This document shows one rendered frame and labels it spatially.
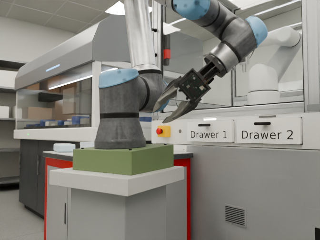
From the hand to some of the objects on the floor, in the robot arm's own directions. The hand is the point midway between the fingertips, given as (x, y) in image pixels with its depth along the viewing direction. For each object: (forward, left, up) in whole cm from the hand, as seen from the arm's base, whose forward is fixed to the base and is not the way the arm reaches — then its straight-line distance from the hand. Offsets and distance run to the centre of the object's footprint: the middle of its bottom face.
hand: (161, 114), depth 77 cm
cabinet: (+112, +12, -97) cm, 148 cm away
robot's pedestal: (-8, +13, -91) cm, 92 cm away
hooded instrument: (+125, +190, -97) cm, 247 cm away
